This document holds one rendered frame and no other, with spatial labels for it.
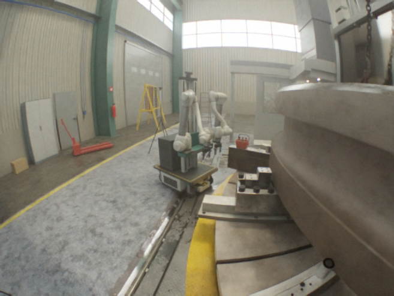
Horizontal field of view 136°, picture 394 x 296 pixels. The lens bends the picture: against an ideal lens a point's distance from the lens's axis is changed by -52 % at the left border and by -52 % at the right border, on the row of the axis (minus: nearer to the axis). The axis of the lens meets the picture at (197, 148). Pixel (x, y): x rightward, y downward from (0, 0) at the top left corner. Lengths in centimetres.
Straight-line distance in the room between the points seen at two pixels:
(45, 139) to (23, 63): 271
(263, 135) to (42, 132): 723
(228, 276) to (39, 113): 601
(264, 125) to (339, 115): 478
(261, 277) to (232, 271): 22
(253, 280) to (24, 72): 704
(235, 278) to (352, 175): 101
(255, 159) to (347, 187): 185
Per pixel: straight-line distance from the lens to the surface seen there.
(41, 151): 609
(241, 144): 266
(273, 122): 563
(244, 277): 135
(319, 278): 104
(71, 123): 729
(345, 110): 89
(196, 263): 175
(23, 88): 651
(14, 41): 680
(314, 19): 530
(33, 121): 594
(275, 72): 550
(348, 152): 104
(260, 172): 156
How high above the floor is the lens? 147
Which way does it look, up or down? 17 degrees down
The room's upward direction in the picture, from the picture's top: straight up
